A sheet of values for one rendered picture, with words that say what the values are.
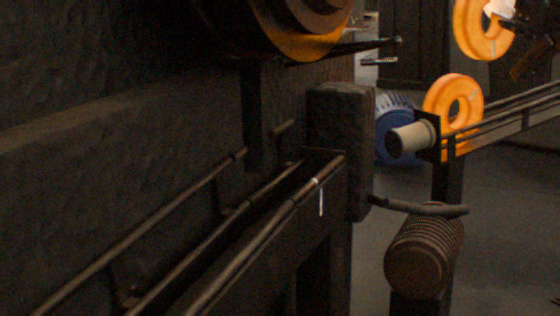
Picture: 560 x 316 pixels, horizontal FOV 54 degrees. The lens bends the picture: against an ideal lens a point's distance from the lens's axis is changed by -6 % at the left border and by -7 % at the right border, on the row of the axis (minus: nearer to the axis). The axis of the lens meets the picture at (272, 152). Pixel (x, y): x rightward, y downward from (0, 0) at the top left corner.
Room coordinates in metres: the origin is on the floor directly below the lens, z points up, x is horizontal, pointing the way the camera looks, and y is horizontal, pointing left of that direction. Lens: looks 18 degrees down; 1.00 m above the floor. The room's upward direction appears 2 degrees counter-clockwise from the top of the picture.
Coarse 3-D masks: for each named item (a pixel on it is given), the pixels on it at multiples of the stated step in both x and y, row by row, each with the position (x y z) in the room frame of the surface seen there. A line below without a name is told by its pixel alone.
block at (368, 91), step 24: (312, 96) 0.97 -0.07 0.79; (336, 96) 0.95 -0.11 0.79; (360, 96) 0.94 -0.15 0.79; (312, 120) 0.98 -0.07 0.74; (336, 120) 0.95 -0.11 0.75; (360, 120) 0.94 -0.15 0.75; (312, 144) 0.98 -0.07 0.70; (336, 144) 0.95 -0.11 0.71; (360, 144) 0.94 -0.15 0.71; (360, 168) 0.94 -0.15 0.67; (360, 192) 0.94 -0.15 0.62; (360, 216) 0.94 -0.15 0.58
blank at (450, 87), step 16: (448, 80) 1.13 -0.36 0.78; (464, 80) 1.15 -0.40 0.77; (432, 96) 1.13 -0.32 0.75; (448, 96) 1.13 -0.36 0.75; (464, 96) 1.15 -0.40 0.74; (480, 96) 1.18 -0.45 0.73; (432, 112) 1.11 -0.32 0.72; (464, 112) 1.17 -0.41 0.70; (480, 112) 1.18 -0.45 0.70; (448, 128) 1.13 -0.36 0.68; (464, 144) 1.16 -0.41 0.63
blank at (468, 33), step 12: (456, 0) 1.08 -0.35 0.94; (468, 0) 1.05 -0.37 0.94; (480, 0) 1.07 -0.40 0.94; (456, 12) 1.07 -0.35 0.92; (468, 12) 1.05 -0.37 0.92; (480, 12) 1.07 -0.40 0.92; (456, 24) 1.06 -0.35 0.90; (468, 24) 1.05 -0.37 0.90; (480, 24) 1.07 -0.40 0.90; (492, 24) 1.12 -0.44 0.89; (456, 36) 1.07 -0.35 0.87; (468, 36) 1.05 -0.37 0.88; (480, 36) 1.07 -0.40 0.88; (492, 36) 1.09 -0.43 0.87; (504, 36) 1.10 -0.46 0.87; (468, 48) 1.06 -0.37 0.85; (480, 48) 1.07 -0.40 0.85; (492, 48) 1.08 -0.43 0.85; (504, 48) 1.10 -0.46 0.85
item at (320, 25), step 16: (272, 0) 0.64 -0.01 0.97; (288, 0) 0.64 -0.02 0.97; (304, 0) 0.68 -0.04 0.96; (320, 0) 0.68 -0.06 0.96; (336, 0) 0.72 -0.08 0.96; (352, 0) 0.78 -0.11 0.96; (288, 16) 0.66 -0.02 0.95; (304, 16) 0.68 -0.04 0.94; (320, 16) 0.73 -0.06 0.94; (336, 16) 0.78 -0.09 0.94; (304, 32) 0.72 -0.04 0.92; (320, 32) 0.73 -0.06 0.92
